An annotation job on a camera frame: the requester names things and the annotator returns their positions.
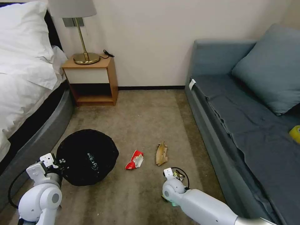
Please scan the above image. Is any black woven trash bin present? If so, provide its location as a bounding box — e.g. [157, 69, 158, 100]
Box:
[56, 128, 119, 187]

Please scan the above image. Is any grey upholstered bed base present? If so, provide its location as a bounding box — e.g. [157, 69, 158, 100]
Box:
[0, 88, 75, 208]

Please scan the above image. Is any red white crumpled packet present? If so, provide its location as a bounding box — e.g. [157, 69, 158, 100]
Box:
[124, 150, 144, 170]

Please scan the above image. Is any white duvet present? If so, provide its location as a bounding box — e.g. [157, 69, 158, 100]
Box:
[0, 46, 69, 163]

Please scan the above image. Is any wooden bedside table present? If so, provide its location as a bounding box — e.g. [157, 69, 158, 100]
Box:
[62, 56, 119, 107]

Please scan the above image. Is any brown crumpled paper scrap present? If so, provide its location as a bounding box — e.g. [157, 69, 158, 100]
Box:
[154, 141, 169, 167]

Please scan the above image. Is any gold foil wrapper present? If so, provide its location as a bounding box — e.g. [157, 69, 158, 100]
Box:
[173, 170, 186, 181]

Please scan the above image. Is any brass lamp with pale shade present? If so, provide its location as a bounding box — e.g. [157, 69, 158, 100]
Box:
[48, 0, 102, 65]

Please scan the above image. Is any large white pillow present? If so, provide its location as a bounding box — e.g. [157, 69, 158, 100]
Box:
[0, 1, 56, 76]

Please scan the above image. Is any black headboard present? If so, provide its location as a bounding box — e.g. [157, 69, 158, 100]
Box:
[44, 9, 64, 53]

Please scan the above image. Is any blue-grey sofa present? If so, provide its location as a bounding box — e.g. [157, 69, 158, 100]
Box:
[184, 39, 300, 225]

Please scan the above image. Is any dark blue sofa cover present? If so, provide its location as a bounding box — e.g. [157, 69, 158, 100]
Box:
[189, 74, 300, 225]

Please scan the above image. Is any blue-grey sofa cushion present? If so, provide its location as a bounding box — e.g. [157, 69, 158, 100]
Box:
[231, 23, 300, 116]

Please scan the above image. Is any yellow tape roll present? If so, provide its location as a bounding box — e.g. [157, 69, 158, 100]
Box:
[288, 125, 300, 143]

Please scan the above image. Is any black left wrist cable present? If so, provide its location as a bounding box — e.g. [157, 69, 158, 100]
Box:
[7, 167, 32, 210]

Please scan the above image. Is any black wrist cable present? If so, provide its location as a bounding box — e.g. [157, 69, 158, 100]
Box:
[7, 167, 32, 210]
[172, 167, 191, 190]

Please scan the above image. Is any black cable with plug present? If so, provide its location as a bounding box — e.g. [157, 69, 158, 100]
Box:
[100, 49, 115, 59]

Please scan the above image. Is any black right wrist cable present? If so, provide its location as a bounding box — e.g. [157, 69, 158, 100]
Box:
[172, 167, 191, 190]

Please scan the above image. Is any grey wall switch panel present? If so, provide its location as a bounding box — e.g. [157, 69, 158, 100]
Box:
[62, 17, 85, 28]

